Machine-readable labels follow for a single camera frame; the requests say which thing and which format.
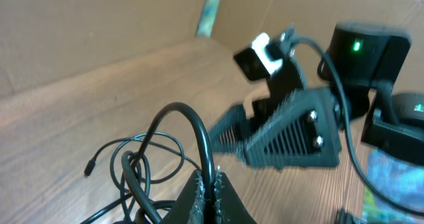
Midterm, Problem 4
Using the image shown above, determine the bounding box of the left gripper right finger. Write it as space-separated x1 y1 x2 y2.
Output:
213 167 256 224

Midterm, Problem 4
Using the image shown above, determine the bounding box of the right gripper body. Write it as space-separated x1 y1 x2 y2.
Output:
252 25 307 128

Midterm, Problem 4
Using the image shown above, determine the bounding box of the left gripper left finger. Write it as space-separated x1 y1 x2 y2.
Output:
168 171 205 224

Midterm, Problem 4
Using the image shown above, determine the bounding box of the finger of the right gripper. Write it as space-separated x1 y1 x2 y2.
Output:
243 87 341 169
208 103 254 156

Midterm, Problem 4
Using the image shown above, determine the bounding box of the thick black USB cable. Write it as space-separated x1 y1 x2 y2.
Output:
121 101 216 224

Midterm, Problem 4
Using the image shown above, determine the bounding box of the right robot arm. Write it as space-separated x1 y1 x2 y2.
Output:
209 22 423 169

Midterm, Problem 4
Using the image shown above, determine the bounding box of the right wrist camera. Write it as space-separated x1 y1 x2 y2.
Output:
233 32 283 82

